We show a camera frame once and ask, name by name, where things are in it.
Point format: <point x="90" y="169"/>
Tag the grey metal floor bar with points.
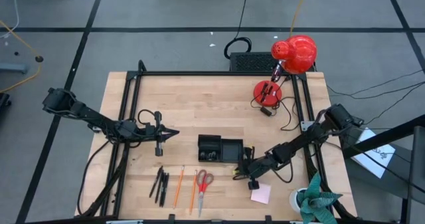
<point x="13" y="67"/>

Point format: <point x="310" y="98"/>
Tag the black binder clip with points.
<point x="202" y="156"/>
<point x="212" y="156"/>
<point x="207" y="156"/>

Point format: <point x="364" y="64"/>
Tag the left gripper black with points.
<point x="158" y="132"/>

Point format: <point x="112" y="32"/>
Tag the red desk lamp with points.
<point x="299" y="54"/>

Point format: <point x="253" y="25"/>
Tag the black caster foot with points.
<point x="3" y="101"/>

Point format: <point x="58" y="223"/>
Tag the pink sticky note pad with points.
<point x="261" y="194"/>

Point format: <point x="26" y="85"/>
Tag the black round floor outlet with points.
<point x="39" y="58"/>

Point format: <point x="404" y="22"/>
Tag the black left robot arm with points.
<point x="86" y="112"/>

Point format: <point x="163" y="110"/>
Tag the orange pencil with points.
<point x="178" y="186"/>
<point x="193" y="192"/>

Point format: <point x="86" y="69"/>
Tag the black mesh desk organizer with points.
<point x="232" y="150"/>

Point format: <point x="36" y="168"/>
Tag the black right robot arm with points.
<point x="308" y="136"/>

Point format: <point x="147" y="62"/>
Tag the black camera mount beam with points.
<point x="382" y="139"/>

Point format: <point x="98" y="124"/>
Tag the white paper sheet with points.
<point x="375" y="157"/>

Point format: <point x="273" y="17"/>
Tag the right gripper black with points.
<point x="257" y="167"/>

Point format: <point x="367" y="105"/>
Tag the black metal rig frame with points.
<point x="216" y="73"/>

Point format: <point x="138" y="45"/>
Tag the black mesh computer case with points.
<point x="252" y="62"/>

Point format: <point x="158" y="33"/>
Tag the green plant in white pot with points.
<point x="313" y="200"/>

